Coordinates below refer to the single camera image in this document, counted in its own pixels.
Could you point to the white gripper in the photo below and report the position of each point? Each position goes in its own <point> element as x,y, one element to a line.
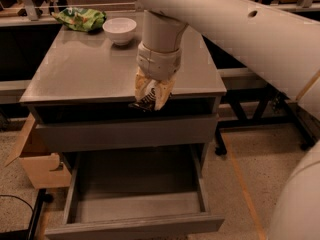
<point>158,63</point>

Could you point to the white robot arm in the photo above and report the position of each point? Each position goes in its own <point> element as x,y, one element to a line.
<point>280,47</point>

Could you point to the closed grey top drawer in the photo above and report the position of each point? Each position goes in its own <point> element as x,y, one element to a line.
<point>128,134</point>

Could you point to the grey drawer cabinet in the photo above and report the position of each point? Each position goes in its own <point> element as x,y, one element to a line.
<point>88,79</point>

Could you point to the open grey middle drawer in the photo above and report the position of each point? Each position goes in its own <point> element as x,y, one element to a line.
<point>135,194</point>

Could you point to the white bowl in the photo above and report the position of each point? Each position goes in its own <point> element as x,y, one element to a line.
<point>120,30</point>

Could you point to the green chip bag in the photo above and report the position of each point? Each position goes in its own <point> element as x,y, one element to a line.
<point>81,19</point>

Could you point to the brown cardboard box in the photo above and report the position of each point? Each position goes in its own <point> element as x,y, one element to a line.
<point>44,169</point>

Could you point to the metal railing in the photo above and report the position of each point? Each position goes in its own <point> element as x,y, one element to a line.
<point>66,4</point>

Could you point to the black rolling table frame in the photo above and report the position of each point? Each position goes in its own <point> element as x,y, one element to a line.
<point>261,106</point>

